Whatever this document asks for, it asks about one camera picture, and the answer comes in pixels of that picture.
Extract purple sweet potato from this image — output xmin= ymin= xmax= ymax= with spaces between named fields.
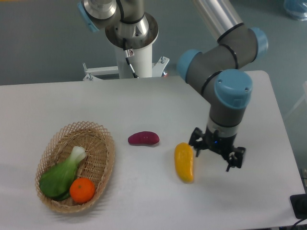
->
xmin=128 ymin=131 xmax=160 ymax=146

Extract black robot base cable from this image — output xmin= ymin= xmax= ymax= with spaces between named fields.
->
xmin=122 ymin=37 xmax=139 ymax=79

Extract orange fruit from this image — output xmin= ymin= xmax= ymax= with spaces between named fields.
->
xmin=69 ymin=177 xmax=95 ymax=204

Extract yellow mango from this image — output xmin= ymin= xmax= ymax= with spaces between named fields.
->
xmin=174 ymin=142 xmax=194 ymax=183

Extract woven wicker basket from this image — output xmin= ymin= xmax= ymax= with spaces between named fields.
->
xmin=35 ymin=121 xmax=115 ymax=213

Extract black device at table edge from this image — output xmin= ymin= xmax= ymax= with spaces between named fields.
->
xmin=290 ymin=194 xmax=307 ymax=219

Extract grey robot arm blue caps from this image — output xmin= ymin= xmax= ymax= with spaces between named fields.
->
xmin=77 ymin=0 xmax=268 ymax=168

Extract green bok choy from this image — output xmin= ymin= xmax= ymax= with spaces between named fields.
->
xmin=39 ymin=146 xmax=86 ymax=201

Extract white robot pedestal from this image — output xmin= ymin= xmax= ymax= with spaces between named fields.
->
xmin=83 ymin=13 xmax=169 ymax=81

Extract blue plastic bag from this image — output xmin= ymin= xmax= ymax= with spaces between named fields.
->
xmin=283 ymin=0 xmax=307 ymax=21

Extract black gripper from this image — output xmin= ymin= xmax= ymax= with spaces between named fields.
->
xmin=189 ymin=127 xmax=246 ymax=172

